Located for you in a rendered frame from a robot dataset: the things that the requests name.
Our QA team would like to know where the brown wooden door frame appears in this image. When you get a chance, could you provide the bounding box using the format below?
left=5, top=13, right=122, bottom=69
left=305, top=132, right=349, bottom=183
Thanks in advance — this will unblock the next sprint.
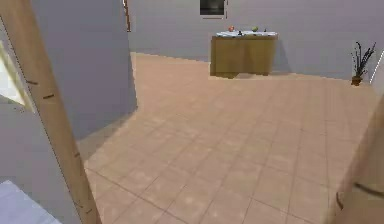
left=122, top=0, right=132, bottom=33

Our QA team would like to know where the light wooden room door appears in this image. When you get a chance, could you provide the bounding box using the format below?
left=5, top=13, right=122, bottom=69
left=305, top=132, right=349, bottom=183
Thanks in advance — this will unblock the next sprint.
left=0, top=0, right=102, bottom=224

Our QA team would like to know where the bright window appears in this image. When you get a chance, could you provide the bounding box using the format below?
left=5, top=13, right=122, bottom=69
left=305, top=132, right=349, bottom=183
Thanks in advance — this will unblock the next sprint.
left=0, top=40, right=34, bottom=112

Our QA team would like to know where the brown wooden cabinet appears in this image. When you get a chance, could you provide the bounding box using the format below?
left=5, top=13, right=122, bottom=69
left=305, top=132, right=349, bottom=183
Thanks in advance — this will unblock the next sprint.
left=209, top=34, right=279, bottom=80

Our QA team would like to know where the dark potted house plant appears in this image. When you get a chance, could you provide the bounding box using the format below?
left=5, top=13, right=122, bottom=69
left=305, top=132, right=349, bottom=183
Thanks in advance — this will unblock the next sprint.
left=350, top=41, right=377, bottom=87

